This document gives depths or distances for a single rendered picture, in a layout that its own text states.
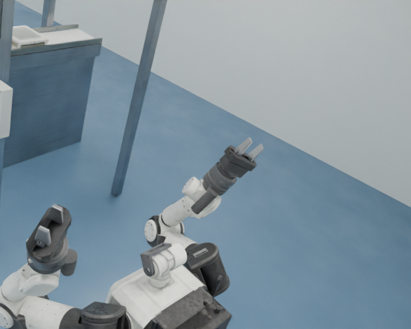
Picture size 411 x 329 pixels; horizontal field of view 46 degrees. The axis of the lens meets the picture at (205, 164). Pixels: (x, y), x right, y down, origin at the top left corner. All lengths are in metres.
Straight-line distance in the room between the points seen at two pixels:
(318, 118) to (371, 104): 0.56
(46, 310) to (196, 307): 0.40
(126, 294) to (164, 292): 0.11
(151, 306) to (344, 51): 4.04
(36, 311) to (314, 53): 4.21
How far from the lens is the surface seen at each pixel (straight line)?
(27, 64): 3.52
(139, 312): 1.34
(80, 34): 3.99
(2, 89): 2.39
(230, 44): 5.47
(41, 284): 1.21
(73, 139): 4.28
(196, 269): 1.51
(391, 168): 5.24
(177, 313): 1.36
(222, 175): 1.50
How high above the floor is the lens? 2.30
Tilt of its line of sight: 31 degrees down
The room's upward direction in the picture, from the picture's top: 19 degrees clockwise
